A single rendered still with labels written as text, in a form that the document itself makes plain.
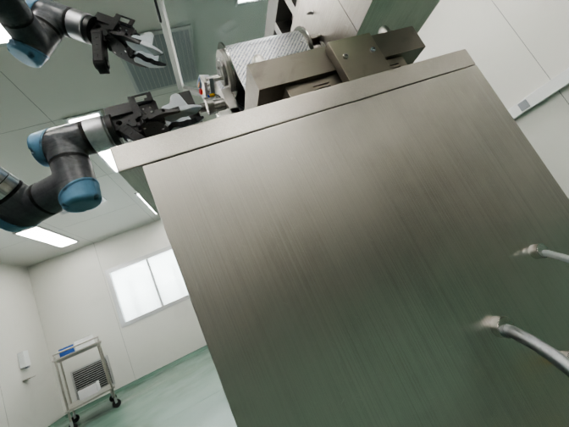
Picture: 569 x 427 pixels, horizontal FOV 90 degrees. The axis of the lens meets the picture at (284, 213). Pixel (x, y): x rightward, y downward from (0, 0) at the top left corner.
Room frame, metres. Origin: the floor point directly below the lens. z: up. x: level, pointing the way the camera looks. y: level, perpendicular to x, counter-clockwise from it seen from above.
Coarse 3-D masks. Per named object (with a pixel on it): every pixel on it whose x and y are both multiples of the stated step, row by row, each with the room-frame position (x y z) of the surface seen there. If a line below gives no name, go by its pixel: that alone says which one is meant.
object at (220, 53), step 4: (304, 36) 0.74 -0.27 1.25; (220, 52) 0.67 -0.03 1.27; (216, 56) 0.72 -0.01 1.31; (220, 56) 0.68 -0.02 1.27; (224, 56) 0.67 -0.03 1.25; (224, 60) 0.67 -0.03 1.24; (228, 60) 0.67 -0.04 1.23; (224, 64) 0.68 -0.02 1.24; (228, 64) 0.68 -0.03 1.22; (228, 68) 0.68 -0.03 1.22; (228, 72) 0.68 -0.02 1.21; (228, 76) 0.70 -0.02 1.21; (232, 76) 0.70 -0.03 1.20; (236, 76) 0.70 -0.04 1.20; (232, 80) 0.70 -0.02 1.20; (232, 84) 0.71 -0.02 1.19; (240, 84) 0.73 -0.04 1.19; (232, 88) 0.73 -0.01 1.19; (240, 88) 0.75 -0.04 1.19
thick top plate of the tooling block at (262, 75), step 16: (384, 32) 0.55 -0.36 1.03; (400, 32) 0.56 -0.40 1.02; (416, 32) 0.57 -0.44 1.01; (320, 48) 0.51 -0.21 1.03; (384, 48) 0.55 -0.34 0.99; (400, 48) 0.55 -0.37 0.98; (416, 48) 0.57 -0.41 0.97; (256, 64) 0.47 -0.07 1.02; (272, 64) 0.48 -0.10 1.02; (288, 64) 0.49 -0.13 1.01; (304, 64) 0.49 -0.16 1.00; (320, 64) 0.50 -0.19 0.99; (256, 80) 0.47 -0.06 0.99; (272, 80) 0.47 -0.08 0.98; (288, 80) 0.48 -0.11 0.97; (304, 80) 0.50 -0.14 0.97; (256, 96) 0.49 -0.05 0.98; (272, 96) 0.50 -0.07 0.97
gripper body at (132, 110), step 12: (132, 96) 0.56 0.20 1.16; (108, 108) 0.56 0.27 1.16; (120, 108) 0.57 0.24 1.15; (132, 108) 0.56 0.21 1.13; (144, 108) 0.58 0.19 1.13; (156, 108) 0.58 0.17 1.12; (108, 120) 0.55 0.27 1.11; (120, 120) 0.57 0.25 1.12; (132, 120) 0.58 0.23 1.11; (144, 120) 0.57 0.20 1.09; (156, 120) 0.57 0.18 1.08; (108, 132) 0.55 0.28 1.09; (144, 132) 0.59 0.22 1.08; (156, 132) 0.61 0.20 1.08; (120, 144) 0.59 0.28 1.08
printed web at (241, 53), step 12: (276, 36) 0.71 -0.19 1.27; (288, 36) 0.72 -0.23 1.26; (300, 36) 0.73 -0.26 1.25; (228, 48) 0.67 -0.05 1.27; (240, 48) 0.68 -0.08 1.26; (252, 48) 0.69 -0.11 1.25; (264, 48) 0.69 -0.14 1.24; (276, 48) 0.70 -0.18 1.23; (288, 48) 0.71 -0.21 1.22; (300, 48) 0.72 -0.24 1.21; (240, 60) 0.67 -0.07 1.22; (240, 96) 0.79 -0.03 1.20; (240, 108) 0.78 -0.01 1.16
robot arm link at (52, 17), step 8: (32, 0) 0.58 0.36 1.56; (40, 0) 0.58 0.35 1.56; (48, 0) 0.59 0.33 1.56; (32, 8) 0.58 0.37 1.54; (40, 8) 0.58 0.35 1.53; (48, 8) 0.58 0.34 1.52; (56, 8) 0.59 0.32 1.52; (64, 8) 0.59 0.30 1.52; (40, 16) 0.58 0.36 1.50; (48, 16) 0.59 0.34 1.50; (56, 16) 0.59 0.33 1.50; (64, 16) 0.59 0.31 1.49; (56, 24) 0.60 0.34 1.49; (64, 24) 0.60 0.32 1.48; (64, 32) 0.62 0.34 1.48
